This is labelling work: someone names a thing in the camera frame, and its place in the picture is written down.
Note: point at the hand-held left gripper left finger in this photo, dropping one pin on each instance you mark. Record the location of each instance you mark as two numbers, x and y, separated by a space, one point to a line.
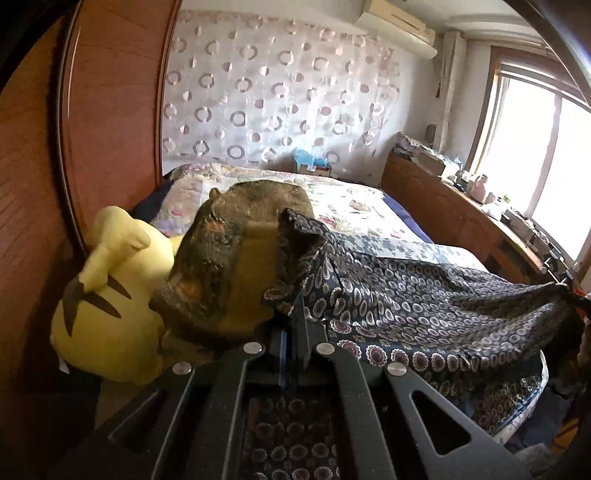
282 364

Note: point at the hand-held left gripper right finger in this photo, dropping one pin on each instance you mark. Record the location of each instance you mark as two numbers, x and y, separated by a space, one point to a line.
300 341

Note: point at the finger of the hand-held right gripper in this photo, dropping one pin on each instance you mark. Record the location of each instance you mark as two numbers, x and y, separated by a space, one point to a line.
581 302

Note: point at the dark circle-patterned garment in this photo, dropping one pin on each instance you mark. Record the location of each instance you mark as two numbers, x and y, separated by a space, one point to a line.
415 295

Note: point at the windowsill clutter of boxes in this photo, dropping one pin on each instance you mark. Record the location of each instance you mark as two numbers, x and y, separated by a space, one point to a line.
531 235

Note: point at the brown patterned pillow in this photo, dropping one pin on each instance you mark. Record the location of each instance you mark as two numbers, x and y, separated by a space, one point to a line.
231 258

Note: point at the white plastic bag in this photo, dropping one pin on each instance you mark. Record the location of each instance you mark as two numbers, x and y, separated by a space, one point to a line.
493 210

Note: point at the floral bed quilt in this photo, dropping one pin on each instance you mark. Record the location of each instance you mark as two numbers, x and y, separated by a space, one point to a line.
351 203

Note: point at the pink container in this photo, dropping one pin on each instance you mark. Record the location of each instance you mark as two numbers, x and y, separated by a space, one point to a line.
479 189

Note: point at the window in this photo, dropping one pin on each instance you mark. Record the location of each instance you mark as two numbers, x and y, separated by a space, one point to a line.
531 152

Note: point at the wooden windowsill cabinet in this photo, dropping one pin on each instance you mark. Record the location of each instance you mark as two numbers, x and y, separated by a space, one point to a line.
438 207

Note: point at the small cardboard box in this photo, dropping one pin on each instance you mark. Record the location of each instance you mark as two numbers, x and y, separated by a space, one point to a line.
316 170

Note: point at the blue plastic bag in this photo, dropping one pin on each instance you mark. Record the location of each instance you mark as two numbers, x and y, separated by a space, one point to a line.
309 157

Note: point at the yellow plush toy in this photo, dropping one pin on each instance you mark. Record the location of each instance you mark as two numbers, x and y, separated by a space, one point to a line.
115 258

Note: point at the flat cardboard box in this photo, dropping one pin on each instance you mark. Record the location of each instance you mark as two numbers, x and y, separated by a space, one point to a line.
429 162

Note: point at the patterned folded cloth pile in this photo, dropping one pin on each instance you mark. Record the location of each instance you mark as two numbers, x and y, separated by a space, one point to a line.
408 144

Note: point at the tied-back window curtain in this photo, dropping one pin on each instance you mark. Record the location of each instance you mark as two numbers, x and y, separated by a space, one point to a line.
450 83

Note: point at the circle-print sheer curtain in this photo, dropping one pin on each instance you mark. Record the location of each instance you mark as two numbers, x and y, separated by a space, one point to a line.
277 83

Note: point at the wooden headboard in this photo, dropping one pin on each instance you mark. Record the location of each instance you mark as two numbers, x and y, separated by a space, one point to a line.
101 115

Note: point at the white air conditioner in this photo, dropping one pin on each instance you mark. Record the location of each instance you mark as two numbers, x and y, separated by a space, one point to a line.
397 25

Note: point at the dark round wall ornament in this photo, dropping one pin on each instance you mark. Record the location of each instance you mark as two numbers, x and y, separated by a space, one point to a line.
431 132

